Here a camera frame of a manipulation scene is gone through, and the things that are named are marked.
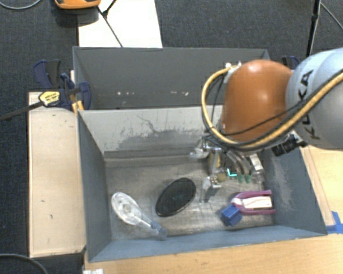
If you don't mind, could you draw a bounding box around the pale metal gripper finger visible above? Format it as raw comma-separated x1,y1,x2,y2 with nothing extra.
206,175,224,203
201,176,213,203

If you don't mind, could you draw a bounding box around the black oval disc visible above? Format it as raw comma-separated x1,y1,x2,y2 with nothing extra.
154,176,198,218

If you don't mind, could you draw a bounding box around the blue block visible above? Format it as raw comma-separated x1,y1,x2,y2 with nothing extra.
220,203,244,227

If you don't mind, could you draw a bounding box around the grey metal bin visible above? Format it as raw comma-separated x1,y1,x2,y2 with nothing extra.
71,35,329,264

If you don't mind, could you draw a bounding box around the pale wood board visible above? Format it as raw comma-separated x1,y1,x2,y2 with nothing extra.
22,89,88,259

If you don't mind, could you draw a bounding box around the black cylinder on white bracket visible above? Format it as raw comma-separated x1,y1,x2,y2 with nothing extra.
247,134,309,178

